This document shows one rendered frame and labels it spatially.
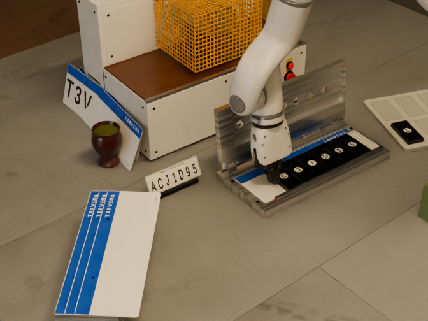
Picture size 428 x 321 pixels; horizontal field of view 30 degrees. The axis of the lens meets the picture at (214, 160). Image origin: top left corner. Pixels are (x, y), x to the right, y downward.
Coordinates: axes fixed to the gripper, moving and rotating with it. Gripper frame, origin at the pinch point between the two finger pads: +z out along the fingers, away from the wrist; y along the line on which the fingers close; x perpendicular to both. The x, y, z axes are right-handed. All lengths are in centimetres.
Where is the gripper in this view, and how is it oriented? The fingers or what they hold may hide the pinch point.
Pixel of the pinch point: (273, 175)
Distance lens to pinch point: 206.3
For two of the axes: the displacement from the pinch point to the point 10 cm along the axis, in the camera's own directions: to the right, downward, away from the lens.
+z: 1.2, 8.9, 4.4
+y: 8.1, -3.5, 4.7
